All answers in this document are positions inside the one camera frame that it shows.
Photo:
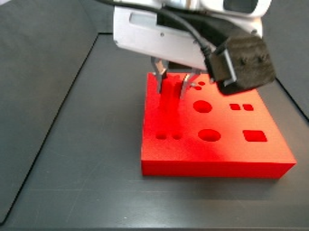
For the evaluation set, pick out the red star-shaped peg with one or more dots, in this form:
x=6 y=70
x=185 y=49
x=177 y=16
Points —
x=169 y=99

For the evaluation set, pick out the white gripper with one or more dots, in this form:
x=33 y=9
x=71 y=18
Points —
x=137 y=33

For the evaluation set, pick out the red shape-sorting block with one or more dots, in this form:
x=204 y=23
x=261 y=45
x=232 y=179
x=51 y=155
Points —
x=225 y=136

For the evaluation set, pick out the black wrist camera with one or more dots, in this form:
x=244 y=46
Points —
x=241 y=65

